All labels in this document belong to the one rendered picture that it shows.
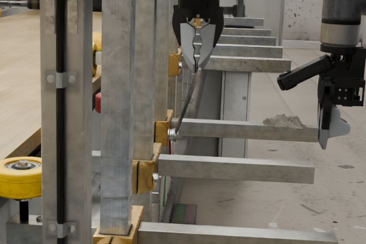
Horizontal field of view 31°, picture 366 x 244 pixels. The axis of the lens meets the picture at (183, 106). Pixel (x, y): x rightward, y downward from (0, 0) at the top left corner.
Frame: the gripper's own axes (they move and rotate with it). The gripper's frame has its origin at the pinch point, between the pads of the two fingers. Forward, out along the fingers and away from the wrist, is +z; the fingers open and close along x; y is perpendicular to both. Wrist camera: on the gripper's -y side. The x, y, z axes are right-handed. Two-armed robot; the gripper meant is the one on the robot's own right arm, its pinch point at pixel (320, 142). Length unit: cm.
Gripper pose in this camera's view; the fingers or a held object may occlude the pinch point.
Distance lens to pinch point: 139.0
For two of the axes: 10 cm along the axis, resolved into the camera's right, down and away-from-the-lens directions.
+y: 10.0, 0.5, -0.6
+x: 0.7, -2.1, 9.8
